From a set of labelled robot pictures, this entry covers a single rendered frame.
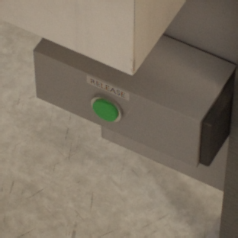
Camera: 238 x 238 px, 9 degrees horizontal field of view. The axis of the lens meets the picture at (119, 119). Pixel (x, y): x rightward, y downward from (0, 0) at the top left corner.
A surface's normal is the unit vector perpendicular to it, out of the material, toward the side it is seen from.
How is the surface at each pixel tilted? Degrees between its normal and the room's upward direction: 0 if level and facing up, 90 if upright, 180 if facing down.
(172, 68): 0
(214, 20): 90
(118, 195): 0
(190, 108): 0
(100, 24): 90
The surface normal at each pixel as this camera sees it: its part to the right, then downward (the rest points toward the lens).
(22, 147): 0.00, -0.61
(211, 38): -0.48, 0.70
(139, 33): 0.88, 0.38
